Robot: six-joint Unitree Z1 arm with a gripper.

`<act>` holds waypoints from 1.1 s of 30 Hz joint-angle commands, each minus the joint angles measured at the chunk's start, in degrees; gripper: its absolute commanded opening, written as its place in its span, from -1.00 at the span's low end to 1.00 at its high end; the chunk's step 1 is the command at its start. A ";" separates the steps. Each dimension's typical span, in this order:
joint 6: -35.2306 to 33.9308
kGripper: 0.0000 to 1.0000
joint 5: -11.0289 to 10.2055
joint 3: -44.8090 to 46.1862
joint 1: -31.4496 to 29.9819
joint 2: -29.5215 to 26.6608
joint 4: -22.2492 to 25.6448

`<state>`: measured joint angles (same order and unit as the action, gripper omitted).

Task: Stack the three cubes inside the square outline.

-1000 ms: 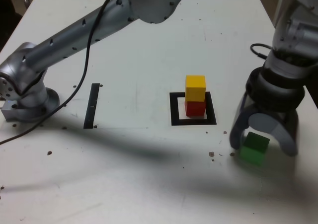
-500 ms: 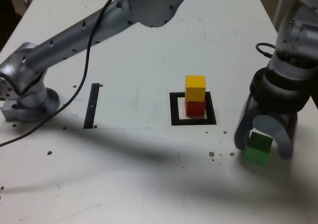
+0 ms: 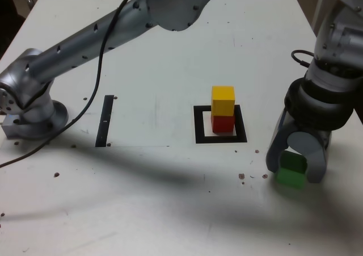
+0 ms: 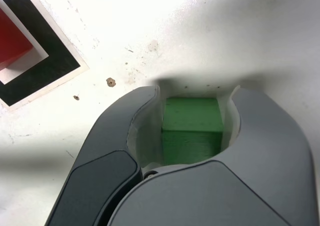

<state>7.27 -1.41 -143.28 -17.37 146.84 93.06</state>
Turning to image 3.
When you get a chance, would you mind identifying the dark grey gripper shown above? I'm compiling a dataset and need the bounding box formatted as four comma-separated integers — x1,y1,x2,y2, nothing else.
265,109,333,184

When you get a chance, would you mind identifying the green cube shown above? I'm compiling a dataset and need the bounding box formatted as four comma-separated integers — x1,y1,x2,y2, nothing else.
275,150,309,190

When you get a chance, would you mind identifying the red cube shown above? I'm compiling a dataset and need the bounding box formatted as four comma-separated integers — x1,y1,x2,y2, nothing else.
211,114,236,134

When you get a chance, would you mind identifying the yellow cube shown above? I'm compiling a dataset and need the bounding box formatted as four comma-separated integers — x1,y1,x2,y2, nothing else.
211,86,237,117

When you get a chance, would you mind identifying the black tape square outline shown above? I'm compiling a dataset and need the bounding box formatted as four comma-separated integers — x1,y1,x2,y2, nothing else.
193,104,248,144

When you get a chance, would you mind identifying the black tape strip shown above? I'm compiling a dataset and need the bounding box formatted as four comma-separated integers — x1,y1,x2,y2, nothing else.
95,95,115,148

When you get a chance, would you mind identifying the white metal frame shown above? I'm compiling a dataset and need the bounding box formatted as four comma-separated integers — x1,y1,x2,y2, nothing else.
311,0,327,37

